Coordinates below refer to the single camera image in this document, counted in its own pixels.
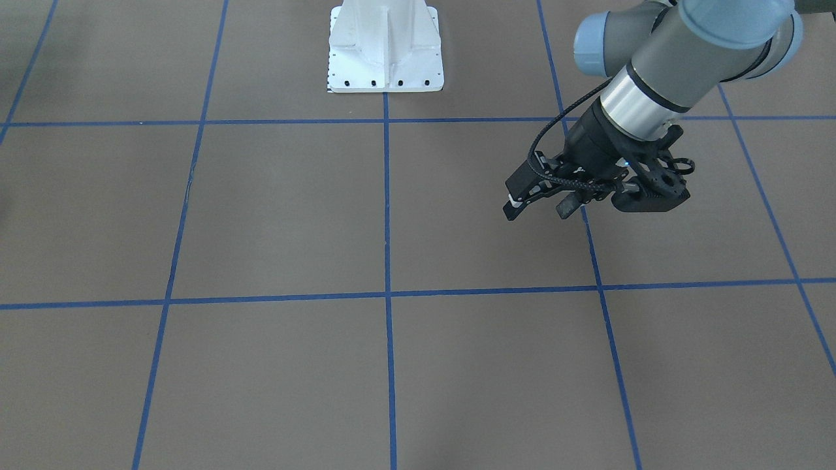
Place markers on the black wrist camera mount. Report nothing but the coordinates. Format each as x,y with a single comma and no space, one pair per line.
658,184

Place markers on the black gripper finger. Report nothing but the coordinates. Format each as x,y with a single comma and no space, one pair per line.
577,198
526,187

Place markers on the white pedestal column base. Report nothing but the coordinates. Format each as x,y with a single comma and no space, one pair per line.
385,47

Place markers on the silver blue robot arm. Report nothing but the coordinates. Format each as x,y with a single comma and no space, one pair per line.
658,61

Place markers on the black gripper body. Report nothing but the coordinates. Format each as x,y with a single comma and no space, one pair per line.
593,142

